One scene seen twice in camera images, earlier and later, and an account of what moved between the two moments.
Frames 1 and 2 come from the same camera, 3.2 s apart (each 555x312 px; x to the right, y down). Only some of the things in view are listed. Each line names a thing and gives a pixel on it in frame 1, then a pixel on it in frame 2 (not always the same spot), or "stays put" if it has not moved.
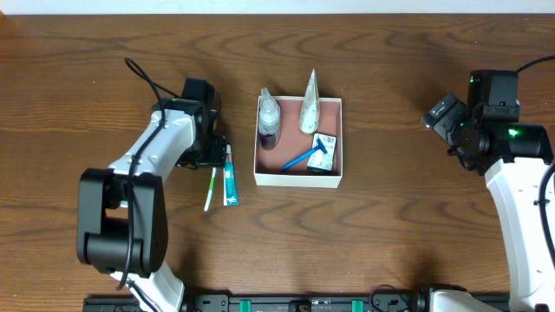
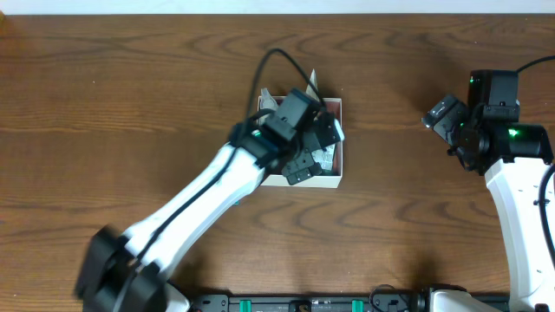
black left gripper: [216, 152] to [301, 165]
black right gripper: [445, 117] stays put
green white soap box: [323, 154] stays put
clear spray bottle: [269, 120] stays put
